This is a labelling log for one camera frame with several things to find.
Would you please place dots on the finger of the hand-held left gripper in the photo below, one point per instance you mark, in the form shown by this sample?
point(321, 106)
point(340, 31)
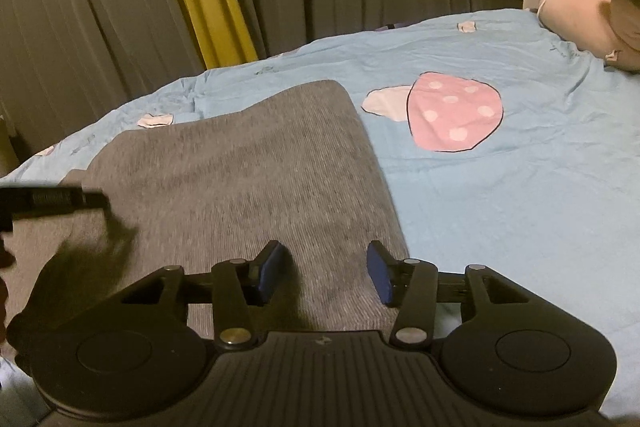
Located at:
point(50, 199)

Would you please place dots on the pink plush toy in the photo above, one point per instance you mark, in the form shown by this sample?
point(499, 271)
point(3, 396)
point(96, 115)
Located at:
point(580, 12)

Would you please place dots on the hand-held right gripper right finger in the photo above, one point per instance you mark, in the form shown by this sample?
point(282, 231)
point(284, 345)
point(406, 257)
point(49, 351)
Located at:
point(378, 272)

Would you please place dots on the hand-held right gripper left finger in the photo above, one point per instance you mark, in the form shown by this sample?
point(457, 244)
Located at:
point(270, 272)

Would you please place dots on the grey pants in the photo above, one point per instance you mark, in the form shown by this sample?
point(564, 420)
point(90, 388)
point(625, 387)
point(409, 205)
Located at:
point(240, 177)

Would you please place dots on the blue mushroom print bed sheet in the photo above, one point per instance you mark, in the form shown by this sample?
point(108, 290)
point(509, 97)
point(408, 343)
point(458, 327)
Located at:
point(500, 187)

